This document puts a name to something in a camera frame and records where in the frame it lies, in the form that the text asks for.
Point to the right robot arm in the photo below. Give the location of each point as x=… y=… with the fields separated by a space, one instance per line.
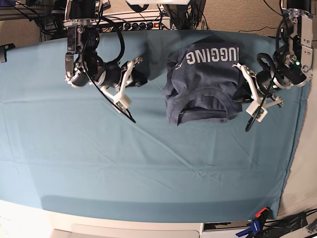
x=83 y=65

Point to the black bag bottom right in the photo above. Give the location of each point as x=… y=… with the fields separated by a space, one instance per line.
x=286 y=225

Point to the teal table cloth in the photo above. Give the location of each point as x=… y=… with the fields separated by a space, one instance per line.
x=67 y=150

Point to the black clamp left edge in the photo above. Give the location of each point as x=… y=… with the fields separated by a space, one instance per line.
x=3 y=51

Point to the orange blue clamp bottom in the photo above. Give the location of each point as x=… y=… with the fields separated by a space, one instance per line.
x=256 y=225

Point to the grey-blue T-shirt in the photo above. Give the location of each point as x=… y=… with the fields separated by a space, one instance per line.
x=201 y=82

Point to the white power strip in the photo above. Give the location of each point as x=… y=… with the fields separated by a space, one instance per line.
x=142 y=23

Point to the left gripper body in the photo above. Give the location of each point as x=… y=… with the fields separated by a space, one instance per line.
x=265 y=82

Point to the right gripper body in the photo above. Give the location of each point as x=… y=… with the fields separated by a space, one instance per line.
x=109 y=75

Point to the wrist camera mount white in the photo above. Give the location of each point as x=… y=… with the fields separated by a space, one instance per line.
x=260 y=103
x=117 y=95

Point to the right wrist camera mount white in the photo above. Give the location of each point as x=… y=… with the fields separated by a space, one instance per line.
x=117 y=95

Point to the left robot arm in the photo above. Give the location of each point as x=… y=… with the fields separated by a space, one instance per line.
x=291 y=63

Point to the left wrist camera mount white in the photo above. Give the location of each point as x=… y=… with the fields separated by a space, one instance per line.
x=260 y=103

